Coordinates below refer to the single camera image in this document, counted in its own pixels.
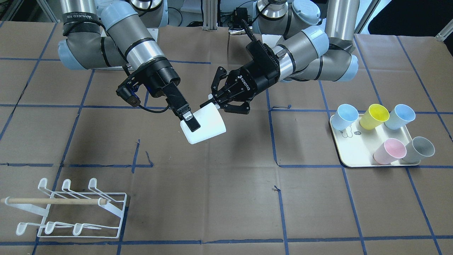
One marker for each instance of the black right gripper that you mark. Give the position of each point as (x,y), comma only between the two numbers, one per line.
(165,78)

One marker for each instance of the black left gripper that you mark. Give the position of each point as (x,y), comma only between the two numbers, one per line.
(255,78)

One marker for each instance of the white plastic cup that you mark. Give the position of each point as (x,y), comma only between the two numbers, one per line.
(211,124)

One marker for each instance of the light blue plastic cup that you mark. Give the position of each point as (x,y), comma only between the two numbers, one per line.
(345,115)

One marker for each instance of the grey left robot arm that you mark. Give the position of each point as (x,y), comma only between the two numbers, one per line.
(287,44)

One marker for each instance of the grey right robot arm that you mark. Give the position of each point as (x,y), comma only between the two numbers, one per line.
(118,37)

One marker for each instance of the yellow plastic cup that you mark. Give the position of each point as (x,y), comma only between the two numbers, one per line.
(375,115)

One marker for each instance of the pink plastic cup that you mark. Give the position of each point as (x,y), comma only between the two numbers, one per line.
(391,150)

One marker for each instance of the grey plastic cup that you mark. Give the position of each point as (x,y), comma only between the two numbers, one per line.
(418,149)

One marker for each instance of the black usb hub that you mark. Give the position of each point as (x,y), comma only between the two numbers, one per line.
(237,16)

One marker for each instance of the cream bunny tray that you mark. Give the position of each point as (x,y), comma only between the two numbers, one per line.
(356,145)

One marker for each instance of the aluminium frame beam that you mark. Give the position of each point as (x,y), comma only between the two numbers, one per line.
(210,14)

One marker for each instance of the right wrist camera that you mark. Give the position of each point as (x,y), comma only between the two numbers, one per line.
(127,91)

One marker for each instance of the white wire cup rack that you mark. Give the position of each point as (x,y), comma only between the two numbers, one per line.
(66,213)

